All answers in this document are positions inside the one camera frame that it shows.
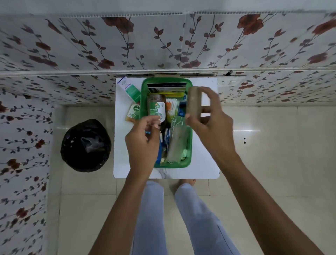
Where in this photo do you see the pack of cotton swabs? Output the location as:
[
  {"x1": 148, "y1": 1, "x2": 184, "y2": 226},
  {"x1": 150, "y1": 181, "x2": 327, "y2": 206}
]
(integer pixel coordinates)
[{"x1": 165, "y1": 98, "x2": 185, "y2": 123}]

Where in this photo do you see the person's right forearm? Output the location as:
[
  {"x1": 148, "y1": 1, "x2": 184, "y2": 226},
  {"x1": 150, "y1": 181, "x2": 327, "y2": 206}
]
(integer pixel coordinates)
[{"x1": 217, "y1": 152, "x2": 327, "y2": 255}]

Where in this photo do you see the person's left leg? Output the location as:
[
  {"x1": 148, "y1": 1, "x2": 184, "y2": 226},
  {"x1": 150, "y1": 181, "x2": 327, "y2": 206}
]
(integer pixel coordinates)
[{"x1": 130, "y1": 181, "x2": 168, "y2": 255}]

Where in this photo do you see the brown bottle with green label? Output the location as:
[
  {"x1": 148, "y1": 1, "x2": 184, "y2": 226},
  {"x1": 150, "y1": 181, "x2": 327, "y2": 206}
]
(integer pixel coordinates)
[{"x1": 147, "y1": 94, "x2": 169, "y2": 132}]

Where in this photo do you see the person's right leg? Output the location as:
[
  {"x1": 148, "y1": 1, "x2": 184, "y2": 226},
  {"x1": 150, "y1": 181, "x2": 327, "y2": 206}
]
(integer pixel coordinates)
[{"x1": 174, "y1": 183, "x2": 241, "y2": 255}]

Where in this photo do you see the person's right hand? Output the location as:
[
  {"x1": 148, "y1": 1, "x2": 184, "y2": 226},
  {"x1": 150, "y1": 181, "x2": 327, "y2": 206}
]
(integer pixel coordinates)
[{"x1": 185, "y1": 87, "x2": 237, "y2": 159}]

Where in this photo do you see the blue flat packet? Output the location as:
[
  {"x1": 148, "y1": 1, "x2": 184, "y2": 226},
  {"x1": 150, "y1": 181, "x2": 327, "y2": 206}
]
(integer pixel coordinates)
[{"x1": 157, "y1": 131, "x2": 171, "y2": 164}]

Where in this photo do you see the black and yellow flat packet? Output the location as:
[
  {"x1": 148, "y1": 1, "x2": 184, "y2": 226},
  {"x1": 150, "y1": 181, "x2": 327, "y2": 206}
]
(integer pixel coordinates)
[{"x1": 147, "y1": 83, "x2": 187, "y2": 94}]

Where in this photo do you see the clear crumpled plastic wrapper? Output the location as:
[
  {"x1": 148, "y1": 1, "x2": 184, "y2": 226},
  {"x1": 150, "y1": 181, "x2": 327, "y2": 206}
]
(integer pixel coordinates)
[{"x1": 80, "y1": 137, "x2": 101, "y2": 153}]

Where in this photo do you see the orange soap packet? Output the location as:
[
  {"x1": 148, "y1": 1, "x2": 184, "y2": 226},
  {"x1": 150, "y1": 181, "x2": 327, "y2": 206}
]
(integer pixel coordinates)
[{"x1": 125, "y1": 103, "x2": 141, "y2": 123}]

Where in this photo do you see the plastic-wrapped gauze roll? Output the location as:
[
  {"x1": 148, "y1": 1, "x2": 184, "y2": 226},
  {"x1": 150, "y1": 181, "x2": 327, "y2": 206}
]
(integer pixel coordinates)
[{"x1": 166, "y1": 116, "x2": 191, "y2": 162}]

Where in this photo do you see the person's left hand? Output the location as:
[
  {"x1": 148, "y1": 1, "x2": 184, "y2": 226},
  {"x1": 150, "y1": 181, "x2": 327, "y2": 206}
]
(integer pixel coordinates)
[{"x1": 125, "y1": 115, "x2": 161, "y2": 172}]

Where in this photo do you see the green plastic basket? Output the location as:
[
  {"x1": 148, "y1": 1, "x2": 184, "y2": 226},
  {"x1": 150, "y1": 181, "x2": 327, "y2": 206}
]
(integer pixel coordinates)
[{"x1": 138, "y1": 77, "x2": 193, "y2": 169}]

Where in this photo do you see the white and green carton box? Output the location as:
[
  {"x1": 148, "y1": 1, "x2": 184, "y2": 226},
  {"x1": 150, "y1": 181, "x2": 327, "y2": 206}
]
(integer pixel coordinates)
[{"x1": 117, "y1": 76, "x2": 142, "y2": 103}]

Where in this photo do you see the black bin with bag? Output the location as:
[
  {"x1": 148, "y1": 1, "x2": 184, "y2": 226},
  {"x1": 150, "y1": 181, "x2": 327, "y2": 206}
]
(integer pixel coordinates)
[{"x1": 60, "y1": 118, "x2": 112, "y2": 173}]

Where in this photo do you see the beige bandage roll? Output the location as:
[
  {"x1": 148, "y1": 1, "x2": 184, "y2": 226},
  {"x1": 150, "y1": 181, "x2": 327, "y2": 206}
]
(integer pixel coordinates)
[{"x1": 186, "y1": 86, "x2": 203, "y2": 116}]

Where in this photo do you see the person's leg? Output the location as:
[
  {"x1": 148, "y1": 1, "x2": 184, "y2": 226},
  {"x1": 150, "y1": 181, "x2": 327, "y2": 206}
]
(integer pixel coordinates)
[
  {"x1": 130, "y1": 181, "x2": 168, "y2": 255},
  {"x1": 174, "y1": 183, "x2": 241, "y2": 255}
]

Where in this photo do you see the person's left forearm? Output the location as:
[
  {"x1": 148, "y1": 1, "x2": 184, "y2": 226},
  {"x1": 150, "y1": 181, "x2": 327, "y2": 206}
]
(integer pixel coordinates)
[{"x1": 88, "y1": 169, "x2": 156, "y2": 255}]

